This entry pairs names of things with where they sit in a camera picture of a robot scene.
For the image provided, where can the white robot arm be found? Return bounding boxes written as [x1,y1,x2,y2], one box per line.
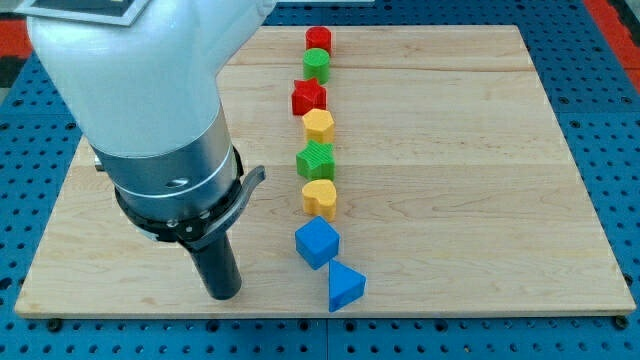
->
[19,0,275,221]

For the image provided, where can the green star block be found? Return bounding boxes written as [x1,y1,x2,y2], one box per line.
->
[296,140,335,180]

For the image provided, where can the red star block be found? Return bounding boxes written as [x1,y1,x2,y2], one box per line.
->
[291,77,327,115]

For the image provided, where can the yellow heart block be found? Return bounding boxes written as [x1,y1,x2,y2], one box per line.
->
[301,179,337,222]

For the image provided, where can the yellow hexagon block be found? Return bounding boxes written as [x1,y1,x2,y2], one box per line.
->
[302,108,335,144]

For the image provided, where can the blue cube block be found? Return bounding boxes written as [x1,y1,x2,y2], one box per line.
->
[294,216,340,270]

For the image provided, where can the blue triangle block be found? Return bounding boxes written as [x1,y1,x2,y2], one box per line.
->
[328,260,366,312]

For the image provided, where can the green cylinder block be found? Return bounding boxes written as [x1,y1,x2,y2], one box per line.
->
[302,48,330,85]

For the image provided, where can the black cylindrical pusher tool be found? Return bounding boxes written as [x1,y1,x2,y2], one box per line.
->
[186,233,242,300]

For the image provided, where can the wooden board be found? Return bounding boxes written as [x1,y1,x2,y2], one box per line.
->
[15,26,636,319]

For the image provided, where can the red cylinder block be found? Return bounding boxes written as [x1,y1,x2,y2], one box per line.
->
[305,26,332,55]

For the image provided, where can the white fiducial marker card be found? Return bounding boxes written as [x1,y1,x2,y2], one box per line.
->
[14,0,149,26]

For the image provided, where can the black clamp ring with lever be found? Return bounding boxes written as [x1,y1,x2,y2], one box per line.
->
[113,146,267,252]

